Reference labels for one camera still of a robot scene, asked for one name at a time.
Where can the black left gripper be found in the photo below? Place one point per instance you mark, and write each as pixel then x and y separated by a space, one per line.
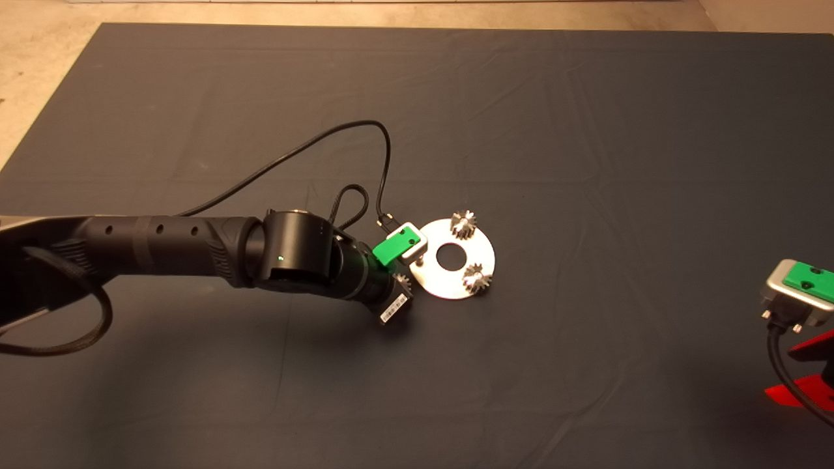
pixel 368 280

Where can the green right camera mount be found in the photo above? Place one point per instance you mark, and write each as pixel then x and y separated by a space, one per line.
pixel 811 279

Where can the dark steel planetary gear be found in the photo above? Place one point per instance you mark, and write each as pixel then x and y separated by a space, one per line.
pixel 464 225
pixel 477 279

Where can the thick black braided harness loop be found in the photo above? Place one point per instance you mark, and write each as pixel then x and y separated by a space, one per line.
pixel 107 319

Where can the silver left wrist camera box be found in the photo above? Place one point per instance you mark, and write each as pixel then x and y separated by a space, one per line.
pixel 417 244

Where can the shiny silver planetary gear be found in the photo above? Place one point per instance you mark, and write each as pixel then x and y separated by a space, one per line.
pixel 402 281

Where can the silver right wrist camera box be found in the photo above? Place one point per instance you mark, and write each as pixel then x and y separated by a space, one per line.
pixel 782 296

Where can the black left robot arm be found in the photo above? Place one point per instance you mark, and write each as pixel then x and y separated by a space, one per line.
pixel 163 244

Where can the green left camera mount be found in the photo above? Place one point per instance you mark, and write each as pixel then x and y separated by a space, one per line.
pixel 394 246

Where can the round metal carrier plate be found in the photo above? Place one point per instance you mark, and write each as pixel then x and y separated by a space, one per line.
pixel 449 283

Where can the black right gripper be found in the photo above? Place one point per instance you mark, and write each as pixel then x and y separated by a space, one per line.
pixel 827 371

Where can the dark grey table cloth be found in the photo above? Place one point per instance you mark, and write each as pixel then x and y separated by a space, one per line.
pixel 586 130

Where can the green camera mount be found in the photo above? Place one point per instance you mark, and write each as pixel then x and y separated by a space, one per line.
pixel 394 246
pixel 811 279

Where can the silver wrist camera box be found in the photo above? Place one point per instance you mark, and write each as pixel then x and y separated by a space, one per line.
pixel 782 296
pixel 417 244

